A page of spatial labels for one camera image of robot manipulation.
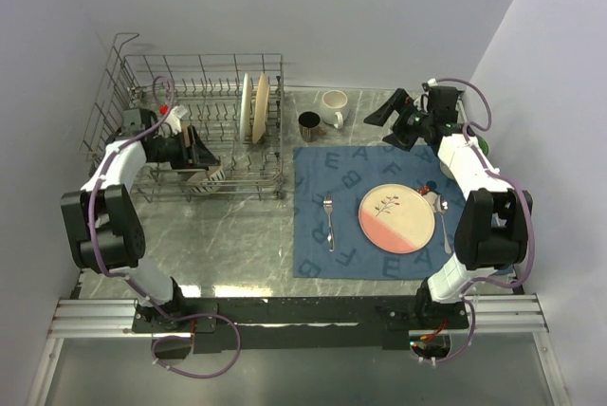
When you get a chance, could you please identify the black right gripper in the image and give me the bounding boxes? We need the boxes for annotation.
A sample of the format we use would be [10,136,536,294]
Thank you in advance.
[363,89,433,153]

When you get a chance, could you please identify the white ceramic mug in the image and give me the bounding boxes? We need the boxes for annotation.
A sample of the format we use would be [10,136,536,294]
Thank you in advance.
[320,90,349,130]

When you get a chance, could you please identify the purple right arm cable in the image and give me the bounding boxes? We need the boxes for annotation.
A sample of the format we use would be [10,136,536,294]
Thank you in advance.
[433,77,537,364]

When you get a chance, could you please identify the dark brown metal cup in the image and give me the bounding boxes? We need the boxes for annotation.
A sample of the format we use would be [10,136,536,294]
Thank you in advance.
[298,111,326,143]

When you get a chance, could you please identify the aluminium frame rail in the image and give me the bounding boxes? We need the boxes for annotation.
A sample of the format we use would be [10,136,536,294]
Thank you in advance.
[47,295,548,339]

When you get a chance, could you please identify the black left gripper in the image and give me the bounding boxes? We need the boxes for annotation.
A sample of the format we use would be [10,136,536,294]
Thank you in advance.
[149,125,220,175]

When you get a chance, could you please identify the metal wire dish rack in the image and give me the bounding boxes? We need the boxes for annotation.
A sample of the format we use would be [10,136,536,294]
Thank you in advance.
[79,32,284,200]

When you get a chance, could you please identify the white strawberry pattern plate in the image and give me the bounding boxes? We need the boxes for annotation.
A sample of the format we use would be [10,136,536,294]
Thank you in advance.
[239,73,252,143]

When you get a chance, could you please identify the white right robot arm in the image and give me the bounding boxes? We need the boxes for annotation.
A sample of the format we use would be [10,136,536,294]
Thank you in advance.
[364,78,535,329]

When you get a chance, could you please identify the blue letter pattern cloth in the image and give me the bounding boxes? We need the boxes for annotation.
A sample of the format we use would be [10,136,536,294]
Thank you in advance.
[293,146,465,280]

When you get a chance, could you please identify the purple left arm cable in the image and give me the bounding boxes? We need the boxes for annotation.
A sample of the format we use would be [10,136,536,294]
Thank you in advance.
[84,76,242,378]

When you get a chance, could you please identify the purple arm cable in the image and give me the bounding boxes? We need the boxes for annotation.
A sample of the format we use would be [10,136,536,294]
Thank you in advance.
[433,77,537,364]
[84,76,242,378]

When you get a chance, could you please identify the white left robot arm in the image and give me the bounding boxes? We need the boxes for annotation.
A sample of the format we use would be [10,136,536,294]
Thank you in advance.
[61,105,225,332]

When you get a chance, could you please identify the silver spoon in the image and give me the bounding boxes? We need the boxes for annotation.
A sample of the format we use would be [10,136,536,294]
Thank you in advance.
[417,181,452,255]

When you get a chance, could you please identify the beige plate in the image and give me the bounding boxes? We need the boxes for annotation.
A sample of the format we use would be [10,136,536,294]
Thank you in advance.
[251,73,270,144]

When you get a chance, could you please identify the silver fork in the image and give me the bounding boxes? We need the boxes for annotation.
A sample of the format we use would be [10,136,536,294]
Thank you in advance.
[323,194,335,252]

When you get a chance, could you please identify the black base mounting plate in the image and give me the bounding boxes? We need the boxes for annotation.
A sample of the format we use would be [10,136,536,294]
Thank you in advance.
[132,296,469,354]

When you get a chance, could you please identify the pink and cream plate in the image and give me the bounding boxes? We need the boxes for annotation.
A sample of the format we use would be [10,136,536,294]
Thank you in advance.
[358,184,435,254]

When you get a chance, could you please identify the floral mug green inside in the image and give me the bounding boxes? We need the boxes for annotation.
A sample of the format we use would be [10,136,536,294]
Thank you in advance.
[438,134,489,181]

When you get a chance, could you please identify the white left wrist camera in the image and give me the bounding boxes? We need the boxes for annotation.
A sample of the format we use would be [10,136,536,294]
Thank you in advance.
[158,104,188,138]

